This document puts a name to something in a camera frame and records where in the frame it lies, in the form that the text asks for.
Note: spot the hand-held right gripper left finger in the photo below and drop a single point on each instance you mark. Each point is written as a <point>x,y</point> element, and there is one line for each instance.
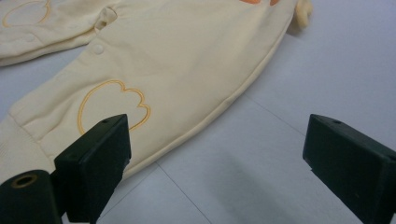
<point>93,168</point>

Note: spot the pale blue table mat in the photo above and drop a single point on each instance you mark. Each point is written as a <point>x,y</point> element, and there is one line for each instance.
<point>311,77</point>

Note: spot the cream baby romper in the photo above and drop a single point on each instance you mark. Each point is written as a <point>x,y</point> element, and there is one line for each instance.
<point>186,62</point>

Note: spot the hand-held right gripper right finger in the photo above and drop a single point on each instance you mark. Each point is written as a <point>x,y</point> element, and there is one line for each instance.
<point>351,168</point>

